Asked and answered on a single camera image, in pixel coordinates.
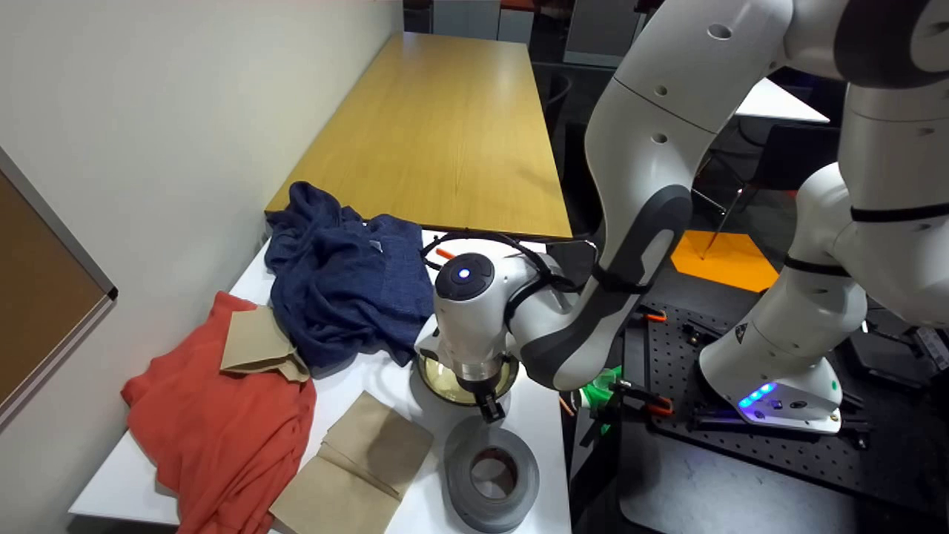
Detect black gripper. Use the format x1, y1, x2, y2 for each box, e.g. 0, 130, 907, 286
458, 366, 510, 425

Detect green clamp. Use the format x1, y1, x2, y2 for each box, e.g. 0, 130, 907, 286
575, 366, 630, 413

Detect navy blue cloth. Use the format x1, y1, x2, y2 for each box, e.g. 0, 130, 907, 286
261, 182, 443, 379

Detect orange red cloth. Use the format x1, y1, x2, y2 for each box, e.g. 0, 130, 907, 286
118, 290, 321, 534

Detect long yellow wooden table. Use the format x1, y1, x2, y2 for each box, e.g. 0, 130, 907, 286
265, 31, 575, 244

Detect small white table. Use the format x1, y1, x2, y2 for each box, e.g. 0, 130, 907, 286
732, 77, 834, 129

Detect grey duct tape roll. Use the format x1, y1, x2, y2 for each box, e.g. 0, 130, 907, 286
443, 413, 542, 534

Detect black clamp with orange handle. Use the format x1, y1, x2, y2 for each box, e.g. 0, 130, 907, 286
631, 304, 674, 332
613, 379, 680, 425

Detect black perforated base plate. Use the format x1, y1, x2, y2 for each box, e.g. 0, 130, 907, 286
621, 304, 949, 517

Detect corkboard with metal frame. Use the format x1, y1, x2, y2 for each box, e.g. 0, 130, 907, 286
0, 148, 118, 434

